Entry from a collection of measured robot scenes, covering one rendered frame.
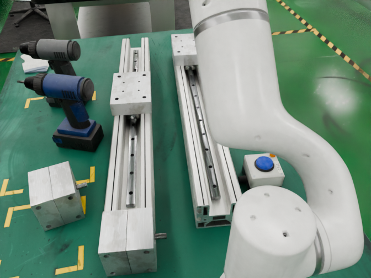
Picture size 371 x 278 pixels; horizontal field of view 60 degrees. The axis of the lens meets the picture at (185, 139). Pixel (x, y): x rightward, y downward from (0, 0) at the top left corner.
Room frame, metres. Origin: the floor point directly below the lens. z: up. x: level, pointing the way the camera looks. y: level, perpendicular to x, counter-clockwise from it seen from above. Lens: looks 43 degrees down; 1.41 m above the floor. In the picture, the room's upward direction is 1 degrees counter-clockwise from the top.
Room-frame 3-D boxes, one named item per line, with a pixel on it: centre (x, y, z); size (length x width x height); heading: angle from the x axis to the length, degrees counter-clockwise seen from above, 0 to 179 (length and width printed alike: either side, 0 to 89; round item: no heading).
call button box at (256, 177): (0.52, -0.18, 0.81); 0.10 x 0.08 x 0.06; 95
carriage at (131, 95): (0.77, 0.15, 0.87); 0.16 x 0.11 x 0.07; 5
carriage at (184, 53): (1.04, -0.01, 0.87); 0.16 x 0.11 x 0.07; 5
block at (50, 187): (0.45, 0.28, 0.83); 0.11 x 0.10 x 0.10; 113
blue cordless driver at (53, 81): (0.68, 0.33, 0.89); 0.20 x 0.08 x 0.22; 78
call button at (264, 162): (0.52, -0.19, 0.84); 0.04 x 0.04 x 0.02
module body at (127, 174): (0.77, 0.15, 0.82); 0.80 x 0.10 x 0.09; 5
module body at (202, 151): (0.79, -0.04, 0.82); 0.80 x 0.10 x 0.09; 5
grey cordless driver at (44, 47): (0.88, 0.41, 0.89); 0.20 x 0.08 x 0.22; 84
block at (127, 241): (0.33, 0.10, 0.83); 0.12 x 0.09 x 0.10; 95
